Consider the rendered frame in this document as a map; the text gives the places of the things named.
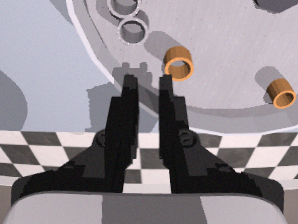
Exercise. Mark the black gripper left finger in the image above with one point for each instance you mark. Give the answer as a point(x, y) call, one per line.
point(102, 165)

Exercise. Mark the bronze bushing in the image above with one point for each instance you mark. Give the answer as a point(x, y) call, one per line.
point(278, 93)
point(178, 53)

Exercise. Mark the grey metal bushing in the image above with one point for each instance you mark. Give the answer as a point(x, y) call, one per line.
point(123, 11)
point(133, 39)

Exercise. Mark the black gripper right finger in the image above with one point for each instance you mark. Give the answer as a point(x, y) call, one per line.
point(195, 168)

